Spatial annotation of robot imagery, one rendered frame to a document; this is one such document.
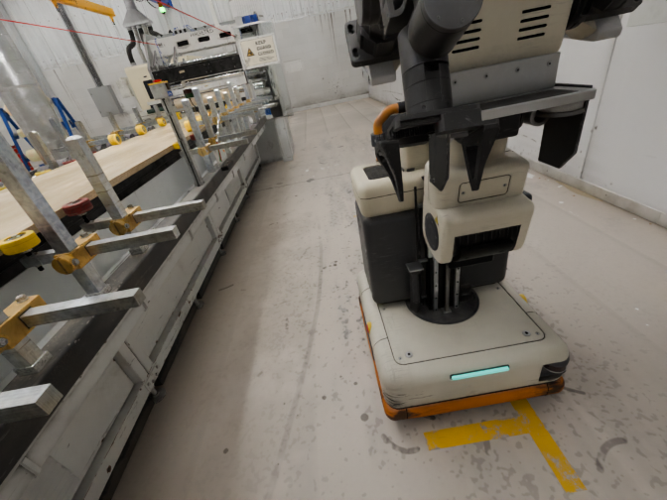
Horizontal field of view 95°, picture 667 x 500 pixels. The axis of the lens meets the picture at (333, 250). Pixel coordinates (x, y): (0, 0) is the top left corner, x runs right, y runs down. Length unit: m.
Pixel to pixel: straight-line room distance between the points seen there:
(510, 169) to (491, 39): 0.27
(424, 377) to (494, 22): 0.92
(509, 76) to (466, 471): 1.10
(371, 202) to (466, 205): 0.32
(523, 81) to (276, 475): 1.32
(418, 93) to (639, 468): 1.27
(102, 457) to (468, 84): 1.52
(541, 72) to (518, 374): 0.87
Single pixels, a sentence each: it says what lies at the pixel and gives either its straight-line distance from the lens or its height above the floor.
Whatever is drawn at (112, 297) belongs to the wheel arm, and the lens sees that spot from 0.80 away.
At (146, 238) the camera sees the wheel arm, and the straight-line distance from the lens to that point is 0.99.
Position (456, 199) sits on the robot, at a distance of 0.80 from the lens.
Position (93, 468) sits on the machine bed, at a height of 0.17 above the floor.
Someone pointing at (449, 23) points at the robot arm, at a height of 1.17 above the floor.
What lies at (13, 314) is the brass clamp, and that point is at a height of 0.83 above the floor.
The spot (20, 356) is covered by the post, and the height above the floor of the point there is 0.75.
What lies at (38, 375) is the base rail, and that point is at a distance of 0.95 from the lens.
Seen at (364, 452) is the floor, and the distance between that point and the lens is 1.28.
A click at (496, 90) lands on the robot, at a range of 0.74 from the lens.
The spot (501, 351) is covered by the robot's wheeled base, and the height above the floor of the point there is 0.28.
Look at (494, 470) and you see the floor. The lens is 1.28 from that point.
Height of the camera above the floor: 1.16
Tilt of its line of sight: 31 degrees down
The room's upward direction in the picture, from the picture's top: 11 degrees counter-clockwise
